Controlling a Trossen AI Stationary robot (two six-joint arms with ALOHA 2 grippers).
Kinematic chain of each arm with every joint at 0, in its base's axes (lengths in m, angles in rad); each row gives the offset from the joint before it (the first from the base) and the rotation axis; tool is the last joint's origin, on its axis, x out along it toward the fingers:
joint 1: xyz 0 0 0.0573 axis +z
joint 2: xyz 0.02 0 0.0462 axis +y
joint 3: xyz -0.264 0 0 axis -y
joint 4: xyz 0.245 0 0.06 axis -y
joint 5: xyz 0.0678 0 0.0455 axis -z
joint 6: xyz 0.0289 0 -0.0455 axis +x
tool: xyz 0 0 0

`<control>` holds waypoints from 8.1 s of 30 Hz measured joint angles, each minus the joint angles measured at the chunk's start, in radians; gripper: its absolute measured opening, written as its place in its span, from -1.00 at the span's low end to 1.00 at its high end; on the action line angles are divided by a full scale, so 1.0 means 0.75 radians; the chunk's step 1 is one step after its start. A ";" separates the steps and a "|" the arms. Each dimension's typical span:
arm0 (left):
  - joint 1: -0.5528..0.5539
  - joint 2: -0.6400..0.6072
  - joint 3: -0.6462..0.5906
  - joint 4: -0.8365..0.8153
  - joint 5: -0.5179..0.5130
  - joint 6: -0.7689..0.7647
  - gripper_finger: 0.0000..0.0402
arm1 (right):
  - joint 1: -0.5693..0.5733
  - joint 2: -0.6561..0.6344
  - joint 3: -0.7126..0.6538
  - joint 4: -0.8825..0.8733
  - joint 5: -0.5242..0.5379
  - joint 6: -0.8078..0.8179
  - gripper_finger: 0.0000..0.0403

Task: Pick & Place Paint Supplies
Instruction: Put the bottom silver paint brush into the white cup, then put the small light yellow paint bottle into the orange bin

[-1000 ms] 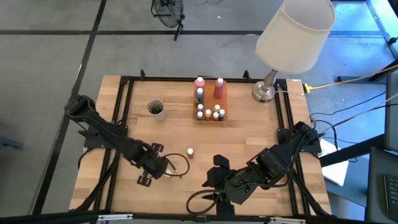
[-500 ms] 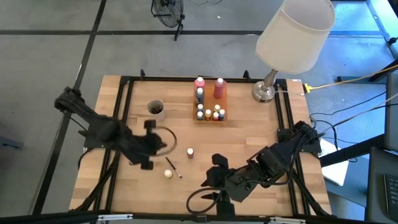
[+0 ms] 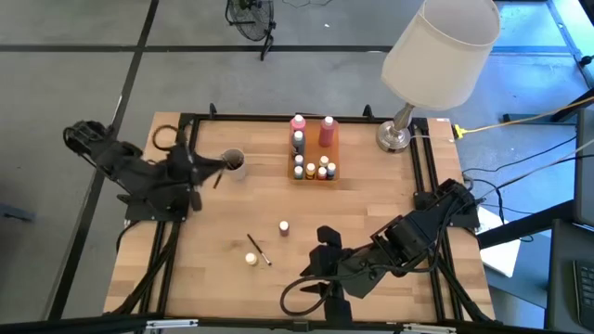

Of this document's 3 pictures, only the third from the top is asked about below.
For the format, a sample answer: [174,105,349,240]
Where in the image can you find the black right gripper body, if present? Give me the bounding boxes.
[317,225,386,326]

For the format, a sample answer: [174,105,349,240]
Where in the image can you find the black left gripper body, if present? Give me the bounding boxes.
[169,124,204,213]

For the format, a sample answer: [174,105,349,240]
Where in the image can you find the tall grey paint bottle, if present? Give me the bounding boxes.
[291,130,306,159]

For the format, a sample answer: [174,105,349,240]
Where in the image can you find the tall coral paint bottle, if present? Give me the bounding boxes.
[317,115,337,148]

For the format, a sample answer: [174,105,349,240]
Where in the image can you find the white paper cup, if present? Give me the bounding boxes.
[220,148,248,181]

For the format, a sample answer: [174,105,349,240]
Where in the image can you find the orange translucent bin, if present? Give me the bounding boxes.
[286,115,342,183]

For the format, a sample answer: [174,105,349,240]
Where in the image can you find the white sheet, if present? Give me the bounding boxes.
[476,206,522,278]

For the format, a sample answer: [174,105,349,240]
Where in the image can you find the black floor fan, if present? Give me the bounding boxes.
[225,0,278,62]

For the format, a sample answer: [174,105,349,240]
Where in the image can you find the black desk support bar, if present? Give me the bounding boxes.
[477,199,576,250]

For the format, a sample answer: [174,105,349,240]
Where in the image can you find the dark grey desk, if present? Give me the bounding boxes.
[545,107,594,334]

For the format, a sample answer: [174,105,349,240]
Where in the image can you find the silver lamp with white shade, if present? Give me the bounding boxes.
[374,0,502,154]

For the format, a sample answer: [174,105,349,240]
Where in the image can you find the black keyboard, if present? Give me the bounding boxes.
[573,259,594,333]

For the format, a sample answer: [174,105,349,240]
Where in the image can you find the silver frame bracket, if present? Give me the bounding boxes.
[145,318,200,331]
[401,323,458,334]

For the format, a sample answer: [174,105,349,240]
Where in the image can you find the yellow extension cord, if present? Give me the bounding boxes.
[452,95,594,140]

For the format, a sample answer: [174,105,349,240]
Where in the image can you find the black cable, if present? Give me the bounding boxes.
[461,135,594,219]

